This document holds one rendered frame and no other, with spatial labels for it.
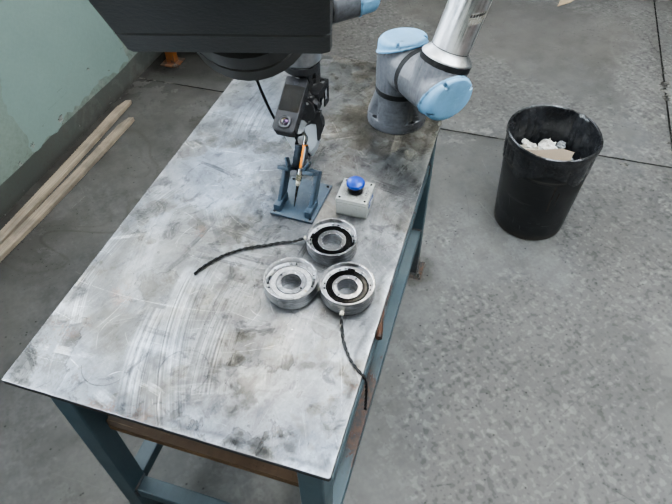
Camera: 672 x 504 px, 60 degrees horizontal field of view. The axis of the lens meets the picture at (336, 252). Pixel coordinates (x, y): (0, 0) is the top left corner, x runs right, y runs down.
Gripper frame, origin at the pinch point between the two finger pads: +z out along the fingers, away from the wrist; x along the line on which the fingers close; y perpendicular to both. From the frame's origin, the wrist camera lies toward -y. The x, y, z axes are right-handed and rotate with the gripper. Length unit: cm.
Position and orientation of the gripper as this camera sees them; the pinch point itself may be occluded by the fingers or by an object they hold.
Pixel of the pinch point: (303, 151)
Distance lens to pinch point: 126.6
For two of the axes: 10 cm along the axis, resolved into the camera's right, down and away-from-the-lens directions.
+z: 0.1, 6.7, 7.4
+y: 3.3, -7.0, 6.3
